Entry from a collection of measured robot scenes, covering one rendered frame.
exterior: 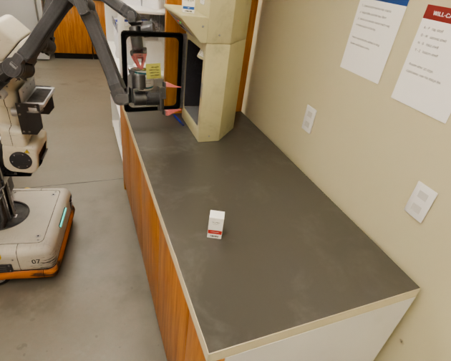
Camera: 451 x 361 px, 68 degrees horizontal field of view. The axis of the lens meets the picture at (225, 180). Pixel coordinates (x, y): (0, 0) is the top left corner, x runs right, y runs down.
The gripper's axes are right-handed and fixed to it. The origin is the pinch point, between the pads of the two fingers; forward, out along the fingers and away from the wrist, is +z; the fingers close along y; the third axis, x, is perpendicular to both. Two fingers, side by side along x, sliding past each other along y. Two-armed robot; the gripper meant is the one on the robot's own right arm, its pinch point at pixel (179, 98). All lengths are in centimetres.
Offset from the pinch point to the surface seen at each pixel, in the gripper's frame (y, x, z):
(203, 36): 25.5, -3.9, 9.8
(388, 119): -2, -64, 56
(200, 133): -17.4, 8.8, 12.5
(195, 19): 31.5, -5.8, 5.5
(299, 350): -64, -86, 13
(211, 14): 33.8, -6.4, 12.3
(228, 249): -43, -60, 0
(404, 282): -50, -86, 50
